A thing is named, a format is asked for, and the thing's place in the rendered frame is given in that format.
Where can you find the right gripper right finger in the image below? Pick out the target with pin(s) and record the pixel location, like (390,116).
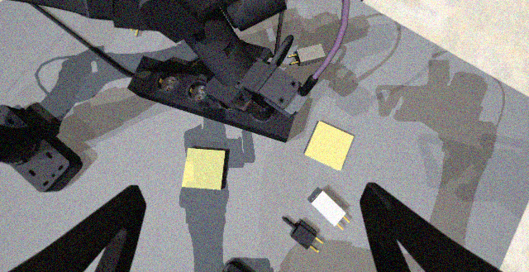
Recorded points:
(387,219)

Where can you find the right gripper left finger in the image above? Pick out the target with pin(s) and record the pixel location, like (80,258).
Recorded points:
(116,225)

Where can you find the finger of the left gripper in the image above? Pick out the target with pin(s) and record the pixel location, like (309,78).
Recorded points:
(247,107)

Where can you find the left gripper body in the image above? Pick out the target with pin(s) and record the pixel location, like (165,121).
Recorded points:
(243,71)

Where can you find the white plug with two brass pins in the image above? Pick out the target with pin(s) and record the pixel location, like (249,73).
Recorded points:
(331,211)

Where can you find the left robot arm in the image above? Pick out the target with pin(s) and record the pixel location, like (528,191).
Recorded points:
(27,151)

